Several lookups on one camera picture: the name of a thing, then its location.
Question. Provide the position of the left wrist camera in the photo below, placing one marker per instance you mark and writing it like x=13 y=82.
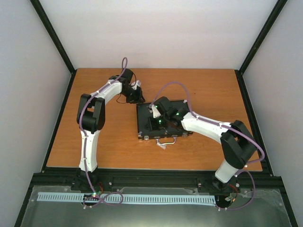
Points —
x=136 y=85

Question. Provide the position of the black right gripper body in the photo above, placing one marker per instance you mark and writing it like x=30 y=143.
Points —
x=160 y=125

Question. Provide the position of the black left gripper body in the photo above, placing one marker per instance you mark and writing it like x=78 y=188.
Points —
x=132 y=96

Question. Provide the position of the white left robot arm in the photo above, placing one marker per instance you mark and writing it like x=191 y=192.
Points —
x=91 y=114

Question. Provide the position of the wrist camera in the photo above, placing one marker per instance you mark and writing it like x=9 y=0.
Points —
x=161 y=106
x=136 y=85

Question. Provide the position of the black poker set case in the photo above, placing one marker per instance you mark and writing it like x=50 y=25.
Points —
x=163 y=138

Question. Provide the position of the black frame post left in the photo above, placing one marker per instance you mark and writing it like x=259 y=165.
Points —
x=53 y=35

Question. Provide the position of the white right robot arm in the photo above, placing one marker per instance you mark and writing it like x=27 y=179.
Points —
x=237 y=142

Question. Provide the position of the black frame post right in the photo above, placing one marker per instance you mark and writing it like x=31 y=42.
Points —
x=275 y=12

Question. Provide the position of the black frame post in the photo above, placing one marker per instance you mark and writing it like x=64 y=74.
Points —
x=275 y=12
x=53 y=35

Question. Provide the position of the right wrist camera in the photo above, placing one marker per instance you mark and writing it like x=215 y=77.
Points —
x=161 y=106

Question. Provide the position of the light blue cable duct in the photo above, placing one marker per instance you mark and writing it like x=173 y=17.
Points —
x=136 y=199

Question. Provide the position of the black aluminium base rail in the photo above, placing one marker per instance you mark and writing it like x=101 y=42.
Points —
x=111 y=179

